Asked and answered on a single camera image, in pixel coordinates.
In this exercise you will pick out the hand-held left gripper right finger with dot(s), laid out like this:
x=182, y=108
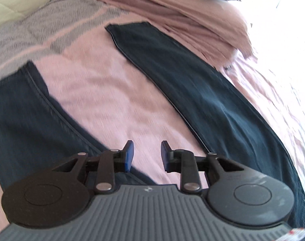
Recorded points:
x=165, y=155

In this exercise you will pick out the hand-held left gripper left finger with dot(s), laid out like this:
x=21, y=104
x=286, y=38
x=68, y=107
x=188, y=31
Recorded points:
x=128, y=157

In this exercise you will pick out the dark blue denim pants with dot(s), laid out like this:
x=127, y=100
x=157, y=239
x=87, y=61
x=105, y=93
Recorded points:
x=207, y=93

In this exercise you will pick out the pink bedspread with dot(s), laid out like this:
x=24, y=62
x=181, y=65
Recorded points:
x=109, y=98

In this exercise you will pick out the folded pink blanket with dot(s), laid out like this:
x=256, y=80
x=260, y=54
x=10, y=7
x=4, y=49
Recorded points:
x=182, y=17

